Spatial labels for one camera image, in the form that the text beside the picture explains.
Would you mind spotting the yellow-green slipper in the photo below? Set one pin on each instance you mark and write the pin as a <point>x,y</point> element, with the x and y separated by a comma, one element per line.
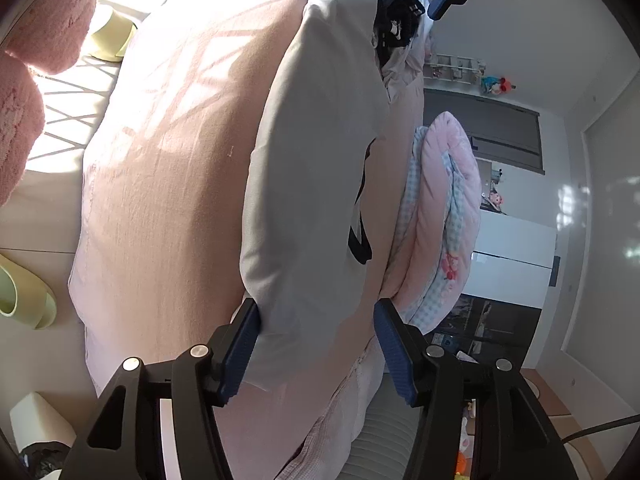
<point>25,290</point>
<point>112,35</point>

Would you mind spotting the beige cabinet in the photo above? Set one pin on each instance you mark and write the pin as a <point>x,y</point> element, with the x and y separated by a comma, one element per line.
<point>487,180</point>

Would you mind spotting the white wardrobe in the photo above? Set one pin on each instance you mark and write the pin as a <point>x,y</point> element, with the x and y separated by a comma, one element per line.
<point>515,260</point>

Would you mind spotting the white trash bin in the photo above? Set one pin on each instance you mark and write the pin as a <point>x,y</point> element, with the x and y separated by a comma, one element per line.
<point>40,420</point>

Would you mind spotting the pink plush doll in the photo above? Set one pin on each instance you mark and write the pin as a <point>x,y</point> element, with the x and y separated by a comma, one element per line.
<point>497,200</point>

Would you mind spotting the dark glass cabinet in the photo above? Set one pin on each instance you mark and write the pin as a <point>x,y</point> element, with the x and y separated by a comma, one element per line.
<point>500,325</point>

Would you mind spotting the navy shorts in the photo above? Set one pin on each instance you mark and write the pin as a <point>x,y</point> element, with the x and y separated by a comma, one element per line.
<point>395,20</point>

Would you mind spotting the dark grey door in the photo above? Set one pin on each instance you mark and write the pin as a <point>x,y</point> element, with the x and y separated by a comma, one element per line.
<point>500,130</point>

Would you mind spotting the pink bed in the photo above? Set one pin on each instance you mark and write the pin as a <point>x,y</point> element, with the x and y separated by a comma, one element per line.
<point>165,160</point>

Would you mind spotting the grey padded headboard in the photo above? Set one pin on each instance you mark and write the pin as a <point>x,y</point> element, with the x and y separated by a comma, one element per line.
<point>380,435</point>

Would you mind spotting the white shirt with navy trim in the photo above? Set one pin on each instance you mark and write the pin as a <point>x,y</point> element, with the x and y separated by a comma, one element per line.
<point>310,185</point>

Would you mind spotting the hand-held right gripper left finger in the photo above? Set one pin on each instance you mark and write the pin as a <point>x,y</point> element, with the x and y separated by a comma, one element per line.
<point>240,355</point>

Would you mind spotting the red blue wall toy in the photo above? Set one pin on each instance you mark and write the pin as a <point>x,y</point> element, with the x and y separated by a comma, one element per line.
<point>497,85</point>

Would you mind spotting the white shelf rack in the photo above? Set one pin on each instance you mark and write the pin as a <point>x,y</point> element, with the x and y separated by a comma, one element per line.
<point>455,67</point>

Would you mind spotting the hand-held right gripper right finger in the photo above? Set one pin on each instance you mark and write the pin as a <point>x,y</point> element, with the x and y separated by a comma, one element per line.
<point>395,355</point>

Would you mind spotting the pink checked folded quilt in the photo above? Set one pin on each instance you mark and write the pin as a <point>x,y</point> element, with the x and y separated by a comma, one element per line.
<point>440,210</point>

